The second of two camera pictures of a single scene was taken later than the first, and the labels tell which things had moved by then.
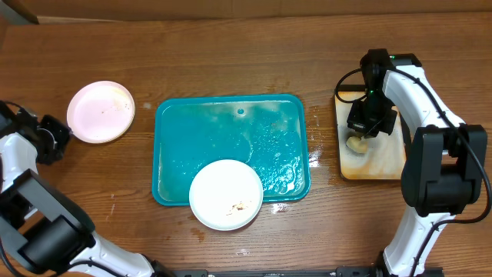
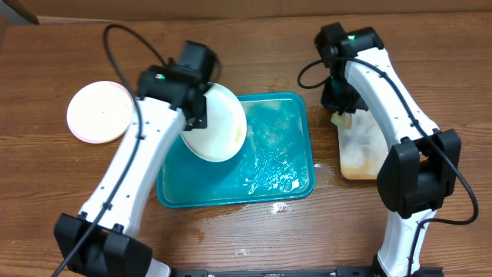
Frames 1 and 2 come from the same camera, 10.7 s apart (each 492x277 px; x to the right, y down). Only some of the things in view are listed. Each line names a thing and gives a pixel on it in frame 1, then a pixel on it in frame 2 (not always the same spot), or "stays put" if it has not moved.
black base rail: (340, 271) stays put
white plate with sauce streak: (100, 111) stays put
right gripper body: (373, 116) to (341, 97)
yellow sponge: (357, 145) to (343, 121)
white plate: (226, 195) to (226, 127)
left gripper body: (57, 135) to (199, 121)
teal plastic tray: (267, 132) stays put
